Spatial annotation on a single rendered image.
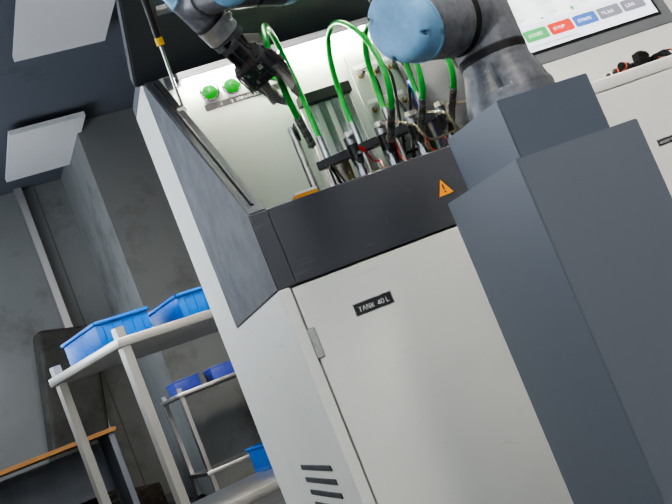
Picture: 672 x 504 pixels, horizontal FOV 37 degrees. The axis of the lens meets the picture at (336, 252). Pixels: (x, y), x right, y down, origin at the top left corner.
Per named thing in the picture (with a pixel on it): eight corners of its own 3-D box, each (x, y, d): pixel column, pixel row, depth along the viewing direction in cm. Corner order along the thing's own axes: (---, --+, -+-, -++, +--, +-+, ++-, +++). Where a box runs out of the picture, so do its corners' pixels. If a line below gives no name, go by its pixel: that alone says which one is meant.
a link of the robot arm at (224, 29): (197, 26, 205) (225, 0, 202) (212, 41, 207) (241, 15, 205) (197, 41, 199) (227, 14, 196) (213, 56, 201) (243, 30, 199)
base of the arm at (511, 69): (574, 77, 160) (550, 22, 161) (499, 101, 154) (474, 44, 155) (527, 111, 174) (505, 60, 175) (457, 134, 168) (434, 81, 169)
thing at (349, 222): (296, 284, 193) (266, 208, 195) (292, 287, 197) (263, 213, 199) (561, 184, 211) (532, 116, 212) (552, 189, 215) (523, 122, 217)
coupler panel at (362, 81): (391, 160, 258) (347, 53, 261) (388, 164, 261) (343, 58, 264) (435, 145, 262) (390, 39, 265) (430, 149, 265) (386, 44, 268)
